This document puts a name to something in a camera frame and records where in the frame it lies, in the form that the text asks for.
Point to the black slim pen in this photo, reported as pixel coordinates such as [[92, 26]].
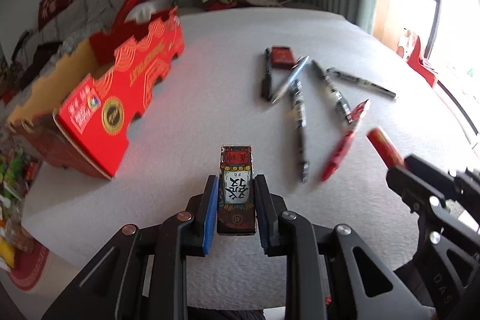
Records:
[[266, 83]]

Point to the dark patterned small card box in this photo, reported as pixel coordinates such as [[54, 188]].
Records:
[[236, 214]]

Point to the red embroidered cushion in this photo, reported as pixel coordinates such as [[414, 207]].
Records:
[[48, 9]]

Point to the red rectangular small box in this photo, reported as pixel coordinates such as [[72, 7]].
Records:
[[282, 57]]

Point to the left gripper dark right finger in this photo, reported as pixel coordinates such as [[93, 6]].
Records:
[[268, 208]]

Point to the grey sofa with throw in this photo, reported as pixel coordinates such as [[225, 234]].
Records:
[[61, 34]]

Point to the red plastic kid chair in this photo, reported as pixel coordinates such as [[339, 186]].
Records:
[[410, 49]]

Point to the black grey grip pen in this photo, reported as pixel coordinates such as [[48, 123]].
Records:
[[298, 107]]

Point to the snack pile on floor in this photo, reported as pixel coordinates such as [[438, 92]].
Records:
[[22, 257]]

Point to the red cardboard fruit box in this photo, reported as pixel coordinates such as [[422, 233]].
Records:
[[78, 114]]

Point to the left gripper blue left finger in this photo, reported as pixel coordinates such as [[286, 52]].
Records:
[[206, 215]]

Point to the black clear gel pen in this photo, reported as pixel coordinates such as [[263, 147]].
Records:
[[341, 104]]

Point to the black white marker pen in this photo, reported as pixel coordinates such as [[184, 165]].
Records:
[[356, 80]]

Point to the red pillow on sofa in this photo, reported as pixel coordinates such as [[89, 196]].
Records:
[[123, 12]]

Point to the light blue pen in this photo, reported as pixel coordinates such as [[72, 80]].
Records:
[[283, 88]]

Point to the pink red gel pen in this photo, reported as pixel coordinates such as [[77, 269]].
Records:
[[345, 143]]

